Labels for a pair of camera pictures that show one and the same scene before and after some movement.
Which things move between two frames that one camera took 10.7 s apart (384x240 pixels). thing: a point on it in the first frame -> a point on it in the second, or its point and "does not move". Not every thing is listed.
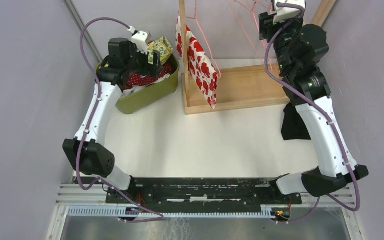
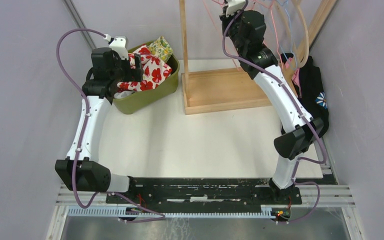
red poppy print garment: [202, 70] -> [155, 71]
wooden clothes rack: [242, 86] does not move
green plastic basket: [129, 104] does not move
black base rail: [201, 191] does not move
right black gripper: [266, 26] -> [223, 17]
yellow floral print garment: [162, 45] does not move
